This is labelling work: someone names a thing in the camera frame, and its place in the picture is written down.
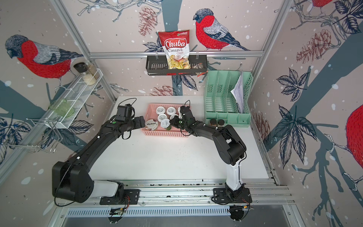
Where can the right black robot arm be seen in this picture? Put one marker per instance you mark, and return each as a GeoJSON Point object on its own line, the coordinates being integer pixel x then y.
{"type": "Point", "coordinates": [229, 145]}

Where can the Chobani yogurt cup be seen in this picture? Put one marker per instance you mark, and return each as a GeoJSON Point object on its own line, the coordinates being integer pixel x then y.
{"type": "Point", "coordinates": [151, 125]}

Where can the green yogurt cup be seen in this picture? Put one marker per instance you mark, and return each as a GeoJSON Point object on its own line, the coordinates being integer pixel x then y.
{"type": "Point", "coordinates": [161, 117]}
{"type": "Point", "coordinates": [174, 116]}
{"type": "Point", "coordinates": [160, 110]}
{"type": "Point", "coordinates": [165, 123]}

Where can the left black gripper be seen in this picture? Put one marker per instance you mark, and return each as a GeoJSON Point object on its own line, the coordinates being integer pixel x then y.
{"type": "Point", "coordinates": [138, 122]}

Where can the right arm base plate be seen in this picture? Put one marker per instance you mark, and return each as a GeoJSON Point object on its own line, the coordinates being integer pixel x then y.
{"type": "Point", "coordinates": [223, 196]}

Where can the black wire wall basket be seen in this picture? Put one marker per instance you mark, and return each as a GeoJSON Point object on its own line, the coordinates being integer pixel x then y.
{"type": "Point", "coordinates": [161, 66]}

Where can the white wire wall shelf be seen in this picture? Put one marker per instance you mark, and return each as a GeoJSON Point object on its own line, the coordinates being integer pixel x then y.
{"type": "Point", "coordinates": [77, 94]}

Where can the green glass cup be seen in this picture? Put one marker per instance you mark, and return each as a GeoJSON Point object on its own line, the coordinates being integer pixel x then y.
{"type": "Point", "coordinates": [62, 108]}

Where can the pink plastic basket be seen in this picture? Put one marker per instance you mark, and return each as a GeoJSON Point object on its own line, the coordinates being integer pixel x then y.
{"type": "Point", "coordinates": [151, 114]}

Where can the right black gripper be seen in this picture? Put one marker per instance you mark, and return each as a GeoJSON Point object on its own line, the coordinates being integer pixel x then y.
{"type": "Point", "coordinates": [174, 121]}

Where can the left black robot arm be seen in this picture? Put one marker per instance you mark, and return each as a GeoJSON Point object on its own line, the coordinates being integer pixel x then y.
{"type": "Point", "coordinates": [71, 179]}

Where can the black lid spice jar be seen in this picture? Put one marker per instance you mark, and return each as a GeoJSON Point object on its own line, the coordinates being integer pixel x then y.
{"type": "Point", "coordinates": [87, 77]}

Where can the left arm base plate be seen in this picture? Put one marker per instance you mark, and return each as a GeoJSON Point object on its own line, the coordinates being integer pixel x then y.
{"type": "Point", "coordinates": [122, 197]}

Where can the orange spice bottle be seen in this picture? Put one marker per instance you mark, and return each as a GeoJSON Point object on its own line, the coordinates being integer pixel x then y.
{"type": "Point", "coordinates": [213, 122]}

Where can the wire rack hanger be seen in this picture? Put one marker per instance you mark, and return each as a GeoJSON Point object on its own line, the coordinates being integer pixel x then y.
{"type": "Point", "coordinates": [34, 135]}

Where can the beige spice bottle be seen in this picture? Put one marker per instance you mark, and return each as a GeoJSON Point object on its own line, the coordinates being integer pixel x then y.
{"type": "Point", "coordinates": [221, 122]}

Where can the red Chuba chips bag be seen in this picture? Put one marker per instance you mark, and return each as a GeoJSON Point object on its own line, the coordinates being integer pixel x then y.
{"type": "Point", "coordinates": [176, 47]}

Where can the papers in organizer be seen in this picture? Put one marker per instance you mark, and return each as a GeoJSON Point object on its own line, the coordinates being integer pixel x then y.
{"type": "Point", "coordinates": [238, 94]}

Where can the white yogurt bottle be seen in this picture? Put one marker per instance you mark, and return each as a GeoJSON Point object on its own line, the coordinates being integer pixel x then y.
{"type": "Point", "coordinates": [171, 111]}
{"type": "Point", "coordinates": [179, 109]}

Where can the green plastic file organizer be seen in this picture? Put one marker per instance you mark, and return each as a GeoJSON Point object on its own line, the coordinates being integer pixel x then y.
{"type": "Point", "coordinates": [219, 102]}

